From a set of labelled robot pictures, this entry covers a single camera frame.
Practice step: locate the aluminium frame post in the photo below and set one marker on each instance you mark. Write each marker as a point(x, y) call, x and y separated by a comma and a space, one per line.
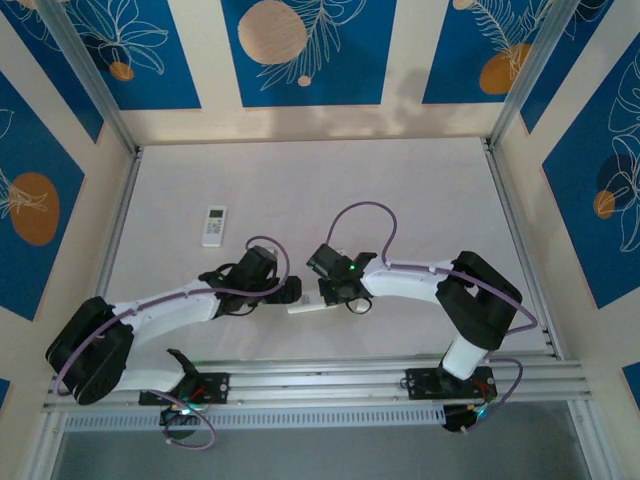
point(95, 85)
point(525, 75)

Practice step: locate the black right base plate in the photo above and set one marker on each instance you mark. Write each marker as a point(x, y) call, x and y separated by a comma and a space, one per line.
point(422, 382)

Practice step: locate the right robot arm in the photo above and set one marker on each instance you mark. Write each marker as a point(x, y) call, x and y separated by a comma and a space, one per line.
point(410, 280)

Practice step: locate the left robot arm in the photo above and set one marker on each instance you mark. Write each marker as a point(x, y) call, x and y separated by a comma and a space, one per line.
point(165, 312)

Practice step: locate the white remote control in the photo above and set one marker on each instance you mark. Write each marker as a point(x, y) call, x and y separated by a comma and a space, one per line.
point(307, 307)
point(214, 227)

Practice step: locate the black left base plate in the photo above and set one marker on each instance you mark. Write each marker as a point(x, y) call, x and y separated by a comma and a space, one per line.
point(220, 387)

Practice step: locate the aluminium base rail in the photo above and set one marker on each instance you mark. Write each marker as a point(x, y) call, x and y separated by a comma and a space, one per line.
point(320, 382)

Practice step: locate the black controller board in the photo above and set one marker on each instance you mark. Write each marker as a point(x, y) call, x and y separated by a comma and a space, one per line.
point(457, 420)
point(175, 417)

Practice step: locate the aluminium table side rail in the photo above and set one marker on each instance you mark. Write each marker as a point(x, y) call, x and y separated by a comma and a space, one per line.
point(505, 200)
point(120, 215)

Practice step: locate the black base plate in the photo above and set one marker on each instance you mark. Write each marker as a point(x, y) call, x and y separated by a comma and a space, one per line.
point(422, 382)
point(220, 387)

